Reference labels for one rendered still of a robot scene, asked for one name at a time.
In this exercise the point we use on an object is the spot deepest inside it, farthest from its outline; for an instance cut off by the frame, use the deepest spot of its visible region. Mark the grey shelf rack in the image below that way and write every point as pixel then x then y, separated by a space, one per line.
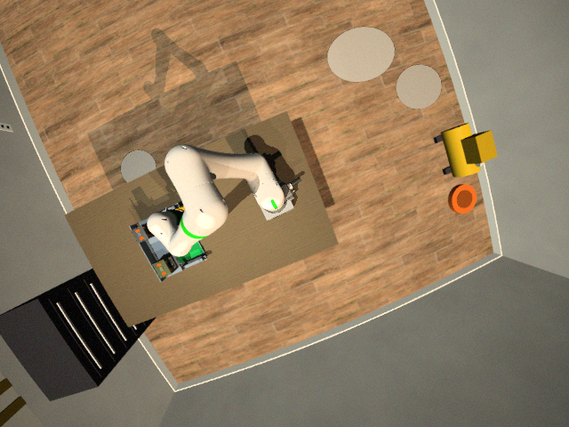
pixel 154 250

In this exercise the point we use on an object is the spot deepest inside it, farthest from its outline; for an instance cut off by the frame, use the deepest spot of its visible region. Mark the dark grey tool case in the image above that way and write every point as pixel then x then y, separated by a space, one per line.
pixel 142 233

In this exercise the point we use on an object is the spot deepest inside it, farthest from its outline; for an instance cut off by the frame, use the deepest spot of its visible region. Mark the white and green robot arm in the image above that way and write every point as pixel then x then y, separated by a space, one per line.
pixel 191 169

